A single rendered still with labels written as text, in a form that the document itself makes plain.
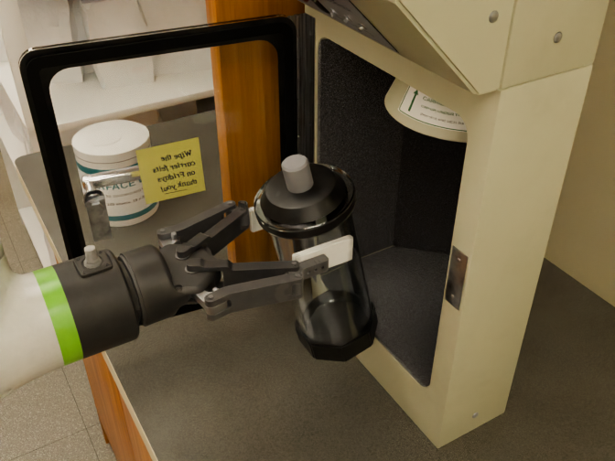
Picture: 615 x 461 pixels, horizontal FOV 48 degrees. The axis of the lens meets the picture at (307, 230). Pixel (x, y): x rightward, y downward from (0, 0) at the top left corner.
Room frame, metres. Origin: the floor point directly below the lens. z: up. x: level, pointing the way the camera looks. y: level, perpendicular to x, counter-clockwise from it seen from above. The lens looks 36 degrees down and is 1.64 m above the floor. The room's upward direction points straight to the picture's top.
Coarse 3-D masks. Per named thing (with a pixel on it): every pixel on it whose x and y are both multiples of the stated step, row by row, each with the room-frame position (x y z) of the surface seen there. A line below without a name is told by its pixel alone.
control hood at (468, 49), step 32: (352, 0) 0.55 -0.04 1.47; (384, 0) 0.48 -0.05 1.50; (416, 0) 0.47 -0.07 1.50; (448, 0) 0.49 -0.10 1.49; (480, 0) 0.50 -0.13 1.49; (512, 0) 0.52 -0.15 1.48; (384, 32) 0.56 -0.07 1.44; (416, 32) 0.49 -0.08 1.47; (448, 32) 0.49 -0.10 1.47; (480, 32) 0.51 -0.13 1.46; (448, 64) 0.50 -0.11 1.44; (480, 64) 0.51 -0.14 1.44
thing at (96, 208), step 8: (88, 200) 0.67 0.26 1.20; (96, 200) 0.66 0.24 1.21; (104, 200) 0.67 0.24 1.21; (88, 208) 0.66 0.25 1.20; (96, 208) 0.66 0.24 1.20; (104, 208) 0.67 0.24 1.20; (96, 216) 0.66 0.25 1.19; (104, 216) 0.67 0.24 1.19; (96, 224) 0.66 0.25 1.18; (104, 224) 0.67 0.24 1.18; (96, 232) 0.66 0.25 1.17; (104, 232) 0.66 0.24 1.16; (96, 240) 0.66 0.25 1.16
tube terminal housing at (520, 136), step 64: (576, 0) 0.56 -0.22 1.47; (384, 64) 0.66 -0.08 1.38; (512, 64) 0.53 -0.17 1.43; (576, 64) 0.57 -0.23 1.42; (512, 128) 0.53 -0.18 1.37; (576, 128) 0.58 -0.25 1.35; (512, 192) 0.54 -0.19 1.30; (512, 256) 0.55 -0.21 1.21; (448, 320) 0.54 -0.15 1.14; (512, 320) 0.56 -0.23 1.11; (384, 384) 0.62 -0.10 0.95; (448, 384) 0.52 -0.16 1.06
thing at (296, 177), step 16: (288, 160) 0.60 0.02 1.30; (304, 160) 0.60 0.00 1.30; (288, 176) 0.59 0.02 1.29; (304, 176) 0.59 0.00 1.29; (320, 176) 0.61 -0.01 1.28; (336, 176) 0.61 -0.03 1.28; (272, 192) 0.60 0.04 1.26; (288, 192) 0.59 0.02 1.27; (304, 192) 0.59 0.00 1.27; (320, 192) 0.58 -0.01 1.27; (336, 192) 0.59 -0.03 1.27; (272, 208) 0.58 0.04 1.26; (288, 208) 0.57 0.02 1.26; (304, 208) 0.57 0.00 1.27; (320, 208) 0.57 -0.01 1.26
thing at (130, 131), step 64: (128, 64) 0.70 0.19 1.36; (192, 64) 0.73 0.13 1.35; (256, 64) 0.76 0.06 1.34; (64, 128) 0.67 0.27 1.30; (128, 128) 0.70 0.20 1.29; (192, 128) 0.73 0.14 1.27; (256, 128) 0.76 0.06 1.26; (128, 192) 0.69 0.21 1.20; (192, 192) 0.72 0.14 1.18; (256, 192) 0.76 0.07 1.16; (256, 256) 0.75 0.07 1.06
